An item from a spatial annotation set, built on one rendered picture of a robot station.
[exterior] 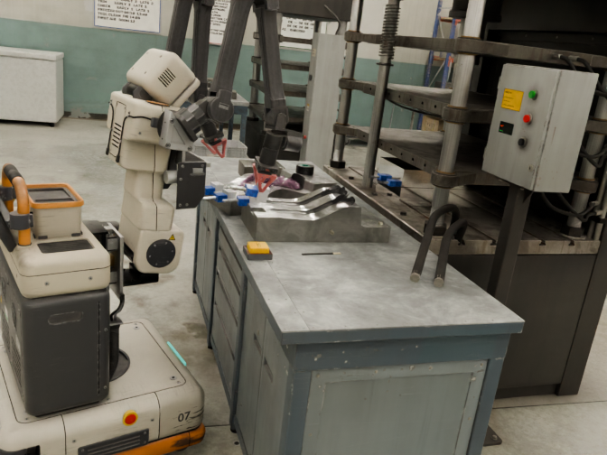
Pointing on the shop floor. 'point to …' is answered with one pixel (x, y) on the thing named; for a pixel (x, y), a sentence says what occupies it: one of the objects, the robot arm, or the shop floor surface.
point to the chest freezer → (31, 85)
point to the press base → (536, 315)
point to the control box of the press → (532, 153)
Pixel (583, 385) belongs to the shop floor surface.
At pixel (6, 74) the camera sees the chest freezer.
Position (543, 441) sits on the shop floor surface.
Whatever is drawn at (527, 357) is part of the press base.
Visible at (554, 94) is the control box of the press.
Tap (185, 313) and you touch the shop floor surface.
